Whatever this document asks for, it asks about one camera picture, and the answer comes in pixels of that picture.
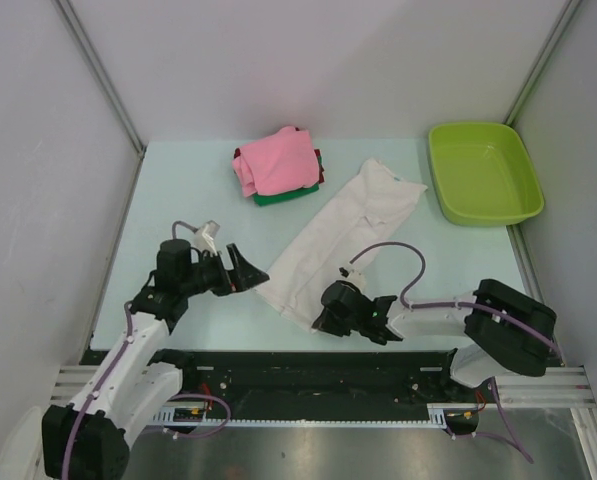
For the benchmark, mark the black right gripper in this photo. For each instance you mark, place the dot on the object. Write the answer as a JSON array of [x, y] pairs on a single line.
[[325, 323]]

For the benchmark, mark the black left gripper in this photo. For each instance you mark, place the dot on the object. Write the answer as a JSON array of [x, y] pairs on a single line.
[[243, 275]]

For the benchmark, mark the white t shirt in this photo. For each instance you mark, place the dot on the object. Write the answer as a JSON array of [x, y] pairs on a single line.
[[367, 210]]

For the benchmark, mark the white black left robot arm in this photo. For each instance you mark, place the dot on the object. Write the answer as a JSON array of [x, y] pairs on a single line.
[[92, 435]]

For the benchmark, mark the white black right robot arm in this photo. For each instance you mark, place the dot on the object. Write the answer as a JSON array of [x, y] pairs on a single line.
[[508, 330]]

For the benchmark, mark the green folded t shirt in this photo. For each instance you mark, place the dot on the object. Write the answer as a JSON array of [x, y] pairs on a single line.
[[262, 200]]

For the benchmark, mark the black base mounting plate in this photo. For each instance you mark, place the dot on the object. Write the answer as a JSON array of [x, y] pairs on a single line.
[[322, 387]]

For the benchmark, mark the pink folded t shirt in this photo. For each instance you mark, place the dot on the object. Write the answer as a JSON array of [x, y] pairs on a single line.
[[277, 164]]

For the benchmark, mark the lime green plastic basin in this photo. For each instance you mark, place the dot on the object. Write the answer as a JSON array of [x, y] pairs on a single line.
[[483, 174]]

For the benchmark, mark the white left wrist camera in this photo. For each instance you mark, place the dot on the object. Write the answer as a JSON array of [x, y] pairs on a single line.
[[204, 237]]

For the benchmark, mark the aluminium frame rail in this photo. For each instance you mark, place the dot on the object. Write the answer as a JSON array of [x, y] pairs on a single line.
[[560, 387]]

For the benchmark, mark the grey aluminium corner post right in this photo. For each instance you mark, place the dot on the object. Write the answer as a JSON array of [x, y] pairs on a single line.
[[557, 33]]

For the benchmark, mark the grey aluminium corner post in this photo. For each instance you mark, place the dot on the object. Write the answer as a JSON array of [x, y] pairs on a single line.
[[557, 33], [86, 48]]

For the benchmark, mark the grey aluminium corner post left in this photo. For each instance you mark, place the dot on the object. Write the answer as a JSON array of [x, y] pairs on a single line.
[[86, 48]]

